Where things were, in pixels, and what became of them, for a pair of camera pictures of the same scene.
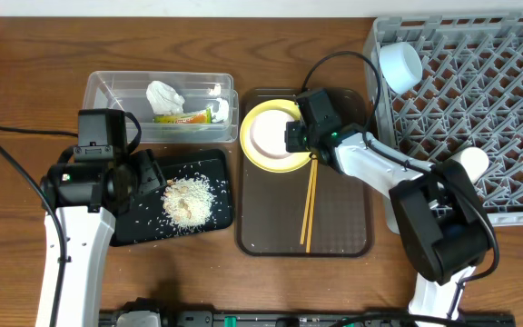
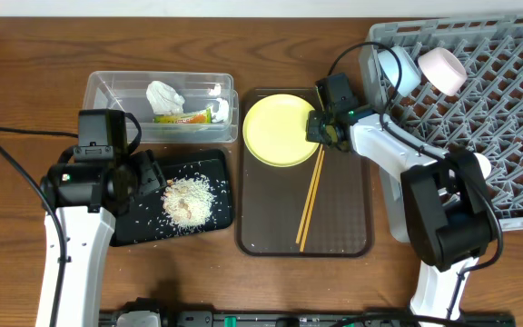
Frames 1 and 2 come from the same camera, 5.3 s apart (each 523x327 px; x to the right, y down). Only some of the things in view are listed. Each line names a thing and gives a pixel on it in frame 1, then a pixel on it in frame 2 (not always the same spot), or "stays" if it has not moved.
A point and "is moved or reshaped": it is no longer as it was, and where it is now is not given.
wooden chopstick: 312,193 is moved or reshaped
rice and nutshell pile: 188,201 stays
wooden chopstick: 307,203 is moved or reshaped
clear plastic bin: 170,106 stays
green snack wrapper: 202,117 stays
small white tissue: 222,113 stays
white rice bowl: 267,133 to 443,70
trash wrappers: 163,99 stays
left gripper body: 151,168 stays
